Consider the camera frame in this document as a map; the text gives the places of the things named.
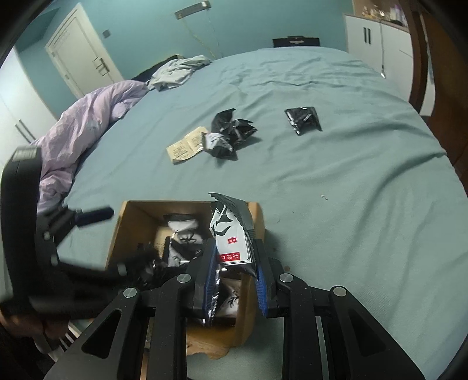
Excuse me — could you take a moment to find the grey crumpled cloth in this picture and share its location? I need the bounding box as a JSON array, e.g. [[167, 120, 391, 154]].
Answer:
[[147, 55, 213, 91]]

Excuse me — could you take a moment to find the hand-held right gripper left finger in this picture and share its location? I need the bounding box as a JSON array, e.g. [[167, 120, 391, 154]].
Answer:
[[44, 239, 221, 380]]

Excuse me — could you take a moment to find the dark low furniture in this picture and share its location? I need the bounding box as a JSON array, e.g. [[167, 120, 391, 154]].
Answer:
[[130, 54, 183, 83]]

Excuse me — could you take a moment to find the purple duvet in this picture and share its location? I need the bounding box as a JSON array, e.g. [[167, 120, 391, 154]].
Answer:
[[35, 80, 150, 216]]

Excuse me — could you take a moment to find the black case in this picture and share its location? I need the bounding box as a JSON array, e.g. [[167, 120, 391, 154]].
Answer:
[[272, 35, 321, 48]]

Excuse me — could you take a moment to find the white wardrobe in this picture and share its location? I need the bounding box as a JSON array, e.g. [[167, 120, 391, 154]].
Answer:
[[0, 47, 59, 154]]

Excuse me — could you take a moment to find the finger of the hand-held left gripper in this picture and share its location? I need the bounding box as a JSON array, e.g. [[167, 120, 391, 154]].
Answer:
[[73, 205, 115, 226], [110, 244, 162, 290]]

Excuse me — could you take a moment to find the white cabinet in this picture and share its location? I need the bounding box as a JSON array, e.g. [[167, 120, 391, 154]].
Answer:
[[344, 13, 415, 79]]

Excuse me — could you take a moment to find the black white snack packet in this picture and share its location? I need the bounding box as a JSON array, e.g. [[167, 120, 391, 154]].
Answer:
[[166, 248, 203, 270], [203, 132, 238, 160], [228, 118, 257, 148], [211, 108, 236, 134], [208, 192, 258, 280], [216, 278, 242, 318], [170, 228, 207, 253], [163, 214, 200, 234]]

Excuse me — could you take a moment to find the beige snack packet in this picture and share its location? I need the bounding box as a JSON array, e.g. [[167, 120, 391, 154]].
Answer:
[[166, 126, 209, 165]]

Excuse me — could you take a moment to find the white panel door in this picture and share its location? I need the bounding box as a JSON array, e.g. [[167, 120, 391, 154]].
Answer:
[[44, 3, 125, 99]]

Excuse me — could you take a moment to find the row of small bottles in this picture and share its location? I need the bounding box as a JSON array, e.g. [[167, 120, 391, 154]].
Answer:
[[360, 4, 408, 26]]

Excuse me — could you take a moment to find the person's left hand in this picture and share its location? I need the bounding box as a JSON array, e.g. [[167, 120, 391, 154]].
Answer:
[[0, 310, 70, 351]]

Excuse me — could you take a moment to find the brown wooden door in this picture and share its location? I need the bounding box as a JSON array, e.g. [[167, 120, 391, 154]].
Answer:
[[409, 0, 468, 176]]

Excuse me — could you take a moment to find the metal wall bracket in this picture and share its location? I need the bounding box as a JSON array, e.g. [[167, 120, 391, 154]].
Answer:
[[174, 1, 213, 19]]

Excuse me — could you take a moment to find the brown cardboard box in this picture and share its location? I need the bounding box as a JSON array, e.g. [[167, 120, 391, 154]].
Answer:
[[105, 199, 264, 357]]

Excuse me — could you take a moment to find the bed with teal sheet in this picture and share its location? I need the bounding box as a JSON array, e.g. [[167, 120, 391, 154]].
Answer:
[[55, 47, 465, 380]]

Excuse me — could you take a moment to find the glossy black snack packet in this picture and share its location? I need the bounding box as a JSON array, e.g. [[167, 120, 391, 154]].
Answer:
[[284, 106, 323, 137]]

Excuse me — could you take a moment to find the thin hanging cord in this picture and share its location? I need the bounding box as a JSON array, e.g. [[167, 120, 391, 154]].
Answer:
[[183, 15, 222, 59]]

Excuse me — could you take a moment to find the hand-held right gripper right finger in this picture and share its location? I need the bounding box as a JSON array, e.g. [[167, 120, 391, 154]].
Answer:
[[252, 239, 425, 380]]

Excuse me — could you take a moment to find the white hanging cable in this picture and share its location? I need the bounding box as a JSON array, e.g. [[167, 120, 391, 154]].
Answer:
[[378, 20, 387, 78]]

